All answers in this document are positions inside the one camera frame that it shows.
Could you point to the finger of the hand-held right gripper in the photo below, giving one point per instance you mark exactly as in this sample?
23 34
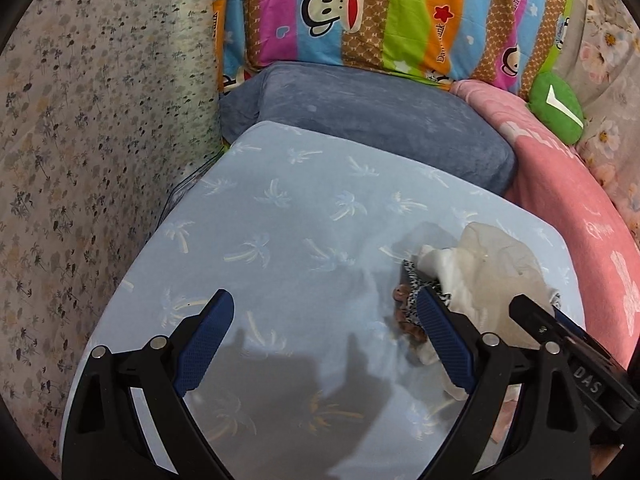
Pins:
532 317
570 324

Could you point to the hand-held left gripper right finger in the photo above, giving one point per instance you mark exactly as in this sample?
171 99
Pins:
445 340

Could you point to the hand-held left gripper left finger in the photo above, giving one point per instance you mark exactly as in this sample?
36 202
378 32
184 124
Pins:
205 340

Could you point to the pink dotted scrunchie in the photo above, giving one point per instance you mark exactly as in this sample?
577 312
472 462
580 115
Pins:
402 327

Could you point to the white sheer scrunchie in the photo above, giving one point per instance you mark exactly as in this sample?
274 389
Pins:
485 270

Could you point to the leopard print scrunchie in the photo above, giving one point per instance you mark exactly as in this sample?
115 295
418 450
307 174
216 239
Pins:
417 277

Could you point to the pink blanket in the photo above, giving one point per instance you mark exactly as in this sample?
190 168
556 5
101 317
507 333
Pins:
565 200

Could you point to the light blue palm print cloth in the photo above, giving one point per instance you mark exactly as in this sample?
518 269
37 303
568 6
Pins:
280 240

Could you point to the green round cushion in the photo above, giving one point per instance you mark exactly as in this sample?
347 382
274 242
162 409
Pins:
550 110

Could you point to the pale small-floral sheet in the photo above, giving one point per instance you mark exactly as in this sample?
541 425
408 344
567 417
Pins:
90 160

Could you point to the blue-grey pillow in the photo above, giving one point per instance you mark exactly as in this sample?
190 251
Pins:
370 110

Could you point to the grey flower print sheet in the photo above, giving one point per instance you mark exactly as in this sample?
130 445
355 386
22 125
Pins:
610 70

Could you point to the colourful striped cartoon blanket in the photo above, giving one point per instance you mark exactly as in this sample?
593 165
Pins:
380 10

